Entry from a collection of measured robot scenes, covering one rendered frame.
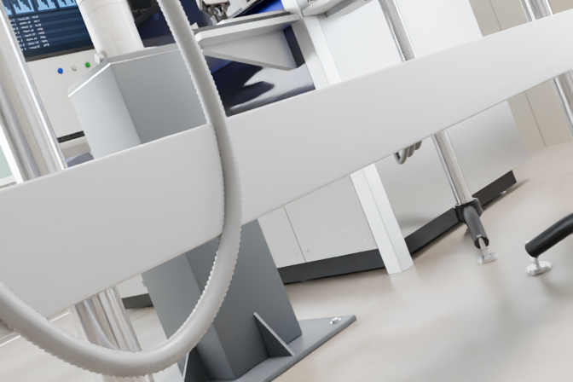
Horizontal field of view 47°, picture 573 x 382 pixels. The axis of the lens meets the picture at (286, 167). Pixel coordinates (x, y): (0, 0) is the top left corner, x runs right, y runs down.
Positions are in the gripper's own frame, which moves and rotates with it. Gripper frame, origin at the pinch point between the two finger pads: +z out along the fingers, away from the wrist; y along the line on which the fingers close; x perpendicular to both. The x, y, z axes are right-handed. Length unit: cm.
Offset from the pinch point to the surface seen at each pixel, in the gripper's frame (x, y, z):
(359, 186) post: 21, -10, 67
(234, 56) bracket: 14.8, 13.5, 15.9
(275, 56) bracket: 14.9, -2.6, 18.9
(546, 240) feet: 85, 7, 89
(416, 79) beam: 105, 62, 45
